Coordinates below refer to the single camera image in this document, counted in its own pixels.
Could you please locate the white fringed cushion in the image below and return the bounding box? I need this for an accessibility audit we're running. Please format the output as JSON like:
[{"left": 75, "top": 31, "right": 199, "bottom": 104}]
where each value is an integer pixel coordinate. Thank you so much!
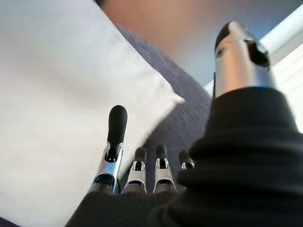
[{"left": 0, "top": 0, "right": 186, "bottom": 227}]

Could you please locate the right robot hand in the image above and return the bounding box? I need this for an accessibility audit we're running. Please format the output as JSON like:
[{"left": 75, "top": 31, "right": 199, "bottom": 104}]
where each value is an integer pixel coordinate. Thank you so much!
[{"left": 65, "top": 20, "right": 303, "bottom": 227}]

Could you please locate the grey fabric armchair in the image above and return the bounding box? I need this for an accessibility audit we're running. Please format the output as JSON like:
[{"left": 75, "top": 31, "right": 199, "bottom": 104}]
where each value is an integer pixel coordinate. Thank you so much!
[{"left": 113, "top": 23, "right": 214, "bottom": 192}]

